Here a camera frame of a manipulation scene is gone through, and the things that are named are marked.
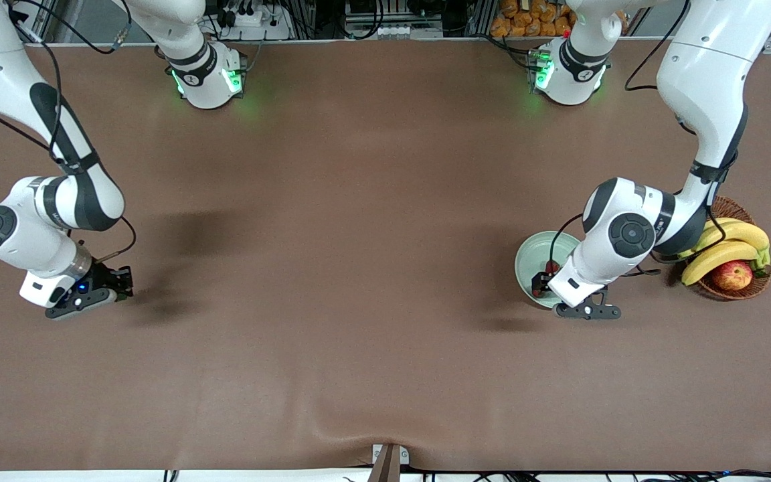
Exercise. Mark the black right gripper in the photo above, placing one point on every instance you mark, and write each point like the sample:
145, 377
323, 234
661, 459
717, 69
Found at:
102, 275

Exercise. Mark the red strawberry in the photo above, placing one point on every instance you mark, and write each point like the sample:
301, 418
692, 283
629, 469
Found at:
551, 266

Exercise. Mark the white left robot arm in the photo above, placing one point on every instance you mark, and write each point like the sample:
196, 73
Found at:
713, 67

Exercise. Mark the pale green round plate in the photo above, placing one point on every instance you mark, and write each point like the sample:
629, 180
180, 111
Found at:
529, 258

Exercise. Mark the large yellow banana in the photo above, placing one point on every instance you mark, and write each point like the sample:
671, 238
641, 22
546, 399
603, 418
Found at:
720, 258
743, 233

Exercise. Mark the brown wicker basket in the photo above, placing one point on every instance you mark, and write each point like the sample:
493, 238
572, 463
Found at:
727, 296

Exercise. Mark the red yellow apple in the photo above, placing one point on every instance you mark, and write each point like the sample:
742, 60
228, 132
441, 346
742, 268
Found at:
732, 276

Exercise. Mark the brown table cover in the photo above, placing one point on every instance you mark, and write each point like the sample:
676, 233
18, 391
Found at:
359, 201

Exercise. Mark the small yellow-green banana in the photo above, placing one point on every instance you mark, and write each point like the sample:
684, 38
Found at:
730, 221

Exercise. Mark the bag of orange buns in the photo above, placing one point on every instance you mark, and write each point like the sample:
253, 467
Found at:
526, 17

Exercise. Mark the white power strip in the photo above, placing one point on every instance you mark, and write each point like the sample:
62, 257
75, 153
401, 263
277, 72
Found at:
251, 20

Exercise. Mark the white terminal strip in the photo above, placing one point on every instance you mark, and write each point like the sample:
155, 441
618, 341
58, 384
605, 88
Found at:
393, 31

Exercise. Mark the grey metal mount bracket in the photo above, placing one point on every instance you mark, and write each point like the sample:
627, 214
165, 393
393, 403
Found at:
389, 462

